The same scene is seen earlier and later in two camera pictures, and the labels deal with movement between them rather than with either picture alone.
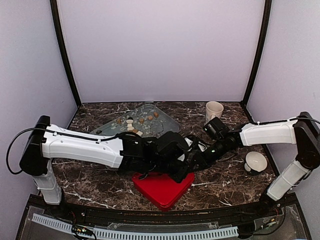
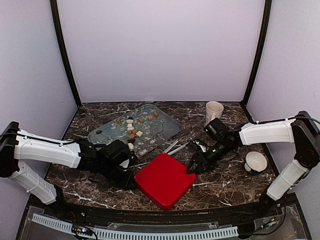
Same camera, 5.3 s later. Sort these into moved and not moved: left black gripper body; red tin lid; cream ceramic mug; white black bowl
Moved: left black gripper body
Not moved: cream ceramic mug; red tin lid; white black bowl
